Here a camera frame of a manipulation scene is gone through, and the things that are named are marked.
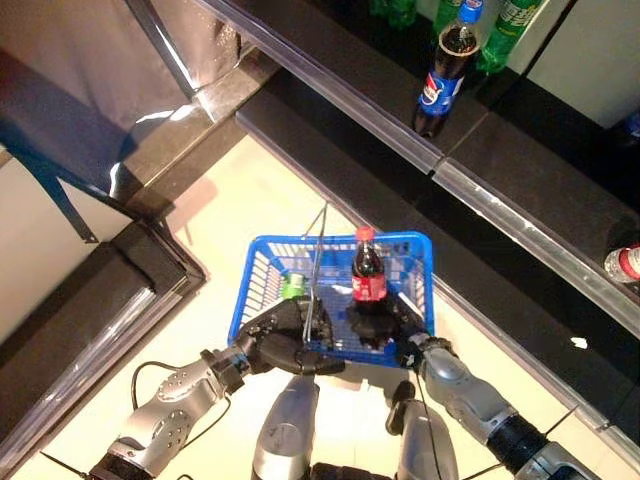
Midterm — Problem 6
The water bottle with red label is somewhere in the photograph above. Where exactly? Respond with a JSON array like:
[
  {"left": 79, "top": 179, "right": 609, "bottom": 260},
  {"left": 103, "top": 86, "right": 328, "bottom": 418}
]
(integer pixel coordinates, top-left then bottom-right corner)
[{"left": 603, "top": 243, "right": 640, "bottom": 285}]

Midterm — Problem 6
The cola bottle with red cap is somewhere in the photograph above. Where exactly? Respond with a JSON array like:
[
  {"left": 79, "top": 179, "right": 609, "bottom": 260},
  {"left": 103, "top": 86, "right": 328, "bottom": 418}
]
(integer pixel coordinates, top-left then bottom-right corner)
[{"left": 349, "top": 225, "right": 390, "bottom": 314}]

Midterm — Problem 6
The blue plastic shopping basket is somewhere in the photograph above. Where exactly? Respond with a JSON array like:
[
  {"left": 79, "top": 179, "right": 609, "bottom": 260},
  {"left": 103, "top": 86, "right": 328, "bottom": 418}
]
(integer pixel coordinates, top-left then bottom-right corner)
[{"left": 227, "top": 230, "right": 436, "bottom": 370}]

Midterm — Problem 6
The silver wire basket handle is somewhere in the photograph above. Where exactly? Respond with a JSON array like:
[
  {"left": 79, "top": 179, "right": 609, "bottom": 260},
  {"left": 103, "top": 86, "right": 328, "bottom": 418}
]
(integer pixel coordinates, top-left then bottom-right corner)
[
  {"left": 301, "top": 239, "right": 335, "bottom": 351},
  {"left": 299, "top": 202, "right": 331, "bottom": 301}
]

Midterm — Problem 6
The green Sprite bottle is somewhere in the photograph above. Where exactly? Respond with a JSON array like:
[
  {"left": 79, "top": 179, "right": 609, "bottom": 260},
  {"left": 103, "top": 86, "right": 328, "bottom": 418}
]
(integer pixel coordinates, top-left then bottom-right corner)
[
  {"left": 475, "top": 0, "right": 545, "bottom": 76},
  {"left": 430, "top": 0, "right": 466, "bottom": 36}
]

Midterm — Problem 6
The silver left robot leg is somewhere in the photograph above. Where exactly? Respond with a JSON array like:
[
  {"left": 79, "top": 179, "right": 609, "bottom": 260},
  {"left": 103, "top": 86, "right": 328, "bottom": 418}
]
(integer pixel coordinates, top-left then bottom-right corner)
[{"left": 251, "top": 374, "right": 321, "bottom": 480}]

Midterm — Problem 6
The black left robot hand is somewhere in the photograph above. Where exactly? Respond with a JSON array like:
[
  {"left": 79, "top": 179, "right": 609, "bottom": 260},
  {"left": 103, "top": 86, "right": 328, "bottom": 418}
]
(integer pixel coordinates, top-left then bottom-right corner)
[{"left": 233, "top": 295, "right": 347, "bottom": 377}]

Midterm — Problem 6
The black cable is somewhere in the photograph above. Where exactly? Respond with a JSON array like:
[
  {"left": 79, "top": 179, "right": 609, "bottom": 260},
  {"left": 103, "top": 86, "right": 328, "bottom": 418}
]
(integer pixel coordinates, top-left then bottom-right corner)
[
  {"left": 413, "top": 368, "right": 446, "bottom": 480},
  {"left": 130, "top": 359, "right": 236, "bottom": 451}
]

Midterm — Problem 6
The black shelf board with rail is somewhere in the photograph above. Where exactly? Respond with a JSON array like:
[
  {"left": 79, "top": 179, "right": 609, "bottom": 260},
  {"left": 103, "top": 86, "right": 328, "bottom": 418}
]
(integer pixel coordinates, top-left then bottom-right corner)
[
  {"left": 0, "top": 219, "right": 207, "bottom": 474},
  {"left": 197, "top": 0, "right": 444, "bottom": 175},
  {"left": 432, "top": 107, "right": 640, "bottom": 324},
  {"left": 233, "top": 89, "right": 436, "bottom": 281},
  {"left": 389, "top": 189, "right": 609, "bottom": 432},
  {"left": 574, "top": 394, "right": 640, "bottom": 454}
]

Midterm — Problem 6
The green drink can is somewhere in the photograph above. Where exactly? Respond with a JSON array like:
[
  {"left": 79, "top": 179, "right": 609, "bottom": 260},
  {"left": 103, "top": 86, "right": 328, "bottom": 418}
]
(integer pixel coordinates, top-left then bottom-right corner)
[{"left": 280, "top": 272, "right": 307, "bottom": 300}]

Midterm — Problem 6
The black robot pelvis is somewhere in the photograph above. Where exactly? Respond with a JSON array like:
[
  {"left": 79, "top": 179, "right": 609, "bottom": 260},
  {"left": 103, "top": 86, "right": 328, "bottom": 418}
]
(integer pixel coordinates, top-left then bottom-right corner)
[{"left": 308, "top": 462, "right": 401, "bottom": 480}]

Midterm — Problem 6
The silver robot leg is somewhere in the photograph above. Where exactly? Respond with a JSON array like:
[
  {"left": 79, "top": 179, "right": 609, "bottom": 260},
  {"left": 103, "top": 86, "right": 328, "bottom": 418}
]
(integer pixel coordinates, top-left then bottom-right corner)
[
  {"left": 384, "top": 379, "right": 460, "bottom": 480},
  {"left": 251, "top": 374, "right": 321, "bottom": 480}
]

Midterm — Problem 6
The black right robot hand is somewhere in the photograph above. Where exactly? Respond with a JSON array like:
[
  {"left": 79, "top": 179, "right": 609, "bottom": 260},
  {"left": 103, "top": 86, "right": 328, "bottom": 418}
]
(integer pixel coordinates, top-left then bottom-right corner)
[{"left": 345, "top": 298, "right": 435, "bottom": 370}]

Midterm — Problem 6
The silver right robot leg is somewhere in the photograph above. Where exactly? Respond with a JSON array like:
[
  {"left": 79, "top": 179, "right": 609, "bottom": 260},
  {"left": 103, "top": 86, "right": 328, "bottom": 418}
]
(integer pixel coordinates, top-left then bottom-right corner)
[{"left": 384, "top": 379, "right": 460, "bottom": 480}]

